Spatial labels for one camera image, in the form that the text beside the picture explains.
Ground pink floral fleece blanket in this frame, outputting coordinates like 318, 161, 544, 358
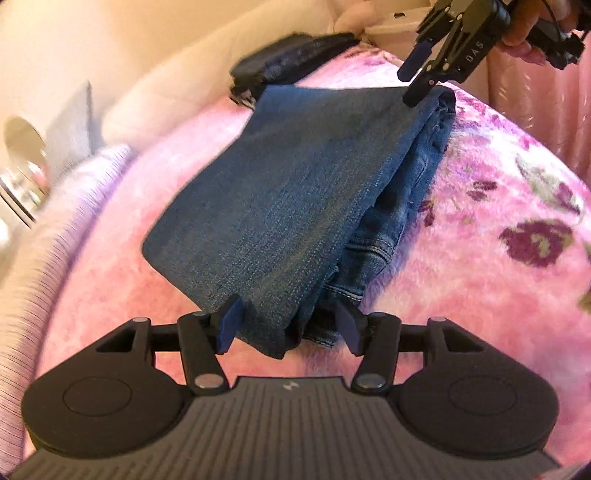
23, 44, 591, 467

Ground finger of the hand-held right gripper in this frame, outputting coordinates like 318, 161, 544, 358
396, 0, 468, 84
403, 28, 468, 107

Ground pink pleated cloth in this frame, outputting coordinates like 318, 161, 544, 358
487, 44, 591, 178

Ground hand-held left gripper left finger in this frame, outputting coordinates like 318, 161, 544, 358
96, 294, 244, 396

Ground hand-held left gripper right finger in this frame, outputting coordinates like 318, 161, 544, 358
335, 299, 482, 396

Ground grey pillow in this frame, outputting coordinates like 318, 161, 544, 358
45, 79, 96, 163

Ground person's right hand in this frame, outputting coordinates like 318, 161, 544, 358
502, 9, 548, 66

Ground round mirror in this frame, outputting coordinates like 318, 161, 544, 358
4, 115, 49, 195

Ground blue denim jeans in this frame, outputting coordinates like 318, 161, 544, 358
141, 83, 459, 361

